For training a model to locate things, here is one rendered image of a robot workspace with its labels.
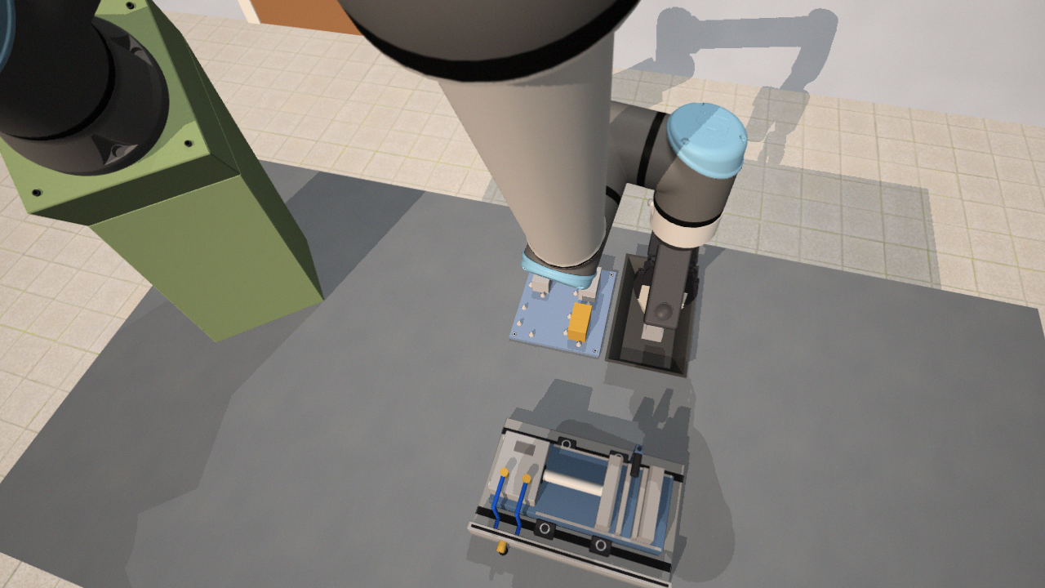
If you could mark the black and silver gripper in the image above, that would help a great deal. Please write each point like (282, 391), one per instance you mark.
(642, 278)

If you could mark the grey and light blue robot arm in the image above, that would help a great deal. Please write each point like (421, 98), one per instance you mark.
(75, 100)

